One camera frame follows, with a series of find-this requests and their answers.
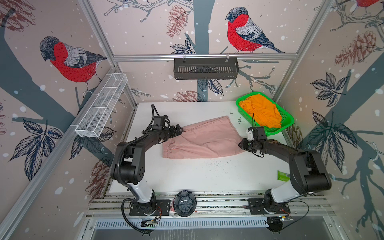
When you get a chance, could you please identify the pink shorts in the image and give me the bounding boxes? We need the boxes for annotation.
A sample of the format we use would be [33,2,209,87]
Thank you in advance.
[162,116,244,160]

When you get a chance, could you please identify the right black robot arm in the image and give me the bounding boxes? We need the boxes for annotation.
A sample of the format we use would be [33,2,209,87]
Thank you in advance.
[239,127,332,214]

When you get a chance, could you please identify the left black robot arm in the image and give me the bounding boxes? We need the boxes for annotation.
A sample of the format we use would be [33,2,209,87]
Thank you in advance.
[110,115,184,215]

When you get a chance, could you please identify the orange shorts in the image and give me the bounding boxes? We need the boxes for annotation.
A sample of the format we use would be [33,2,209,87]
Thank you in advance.
[239,95,282,129]

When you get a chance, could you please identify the green plastic basket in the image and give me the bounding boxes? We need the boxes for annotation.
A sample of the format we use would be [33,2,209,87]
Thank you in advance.
[236,92,294,136]

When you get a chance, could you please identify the green snack packet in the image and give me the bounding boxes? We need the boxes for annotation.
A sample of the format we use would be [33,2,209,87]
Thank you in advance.
[277,171,290,182]

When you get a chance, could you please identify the black round fan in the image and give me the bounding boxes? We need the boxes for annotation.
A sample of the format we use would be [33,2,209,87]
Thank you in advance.
[173,190,197,217]

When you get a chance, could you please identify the black hanging wire basket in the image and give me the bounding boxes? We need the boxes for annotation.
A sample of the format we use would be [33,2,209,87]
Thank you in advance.
[174,58,239,80]

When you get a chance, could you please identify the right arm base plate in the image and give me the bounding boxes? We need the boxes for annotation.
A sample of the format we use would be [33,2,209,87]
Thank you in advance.
[247,198,291,215]

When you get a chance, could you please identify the horizontal aluminium frame bar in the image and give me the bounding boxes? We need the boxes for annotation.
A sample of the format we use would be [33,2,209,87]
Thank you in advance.
[113,53,298,63]

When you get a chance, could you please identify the white mesh wall shelf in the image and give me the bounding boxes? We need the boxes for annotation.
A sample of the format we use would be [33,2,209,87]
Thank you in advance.
[75,73,128,138]

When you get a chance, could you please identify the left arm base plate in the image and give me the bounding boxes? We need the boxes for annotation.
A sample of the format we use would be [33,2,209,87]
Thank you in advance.
[129,200,171,217]

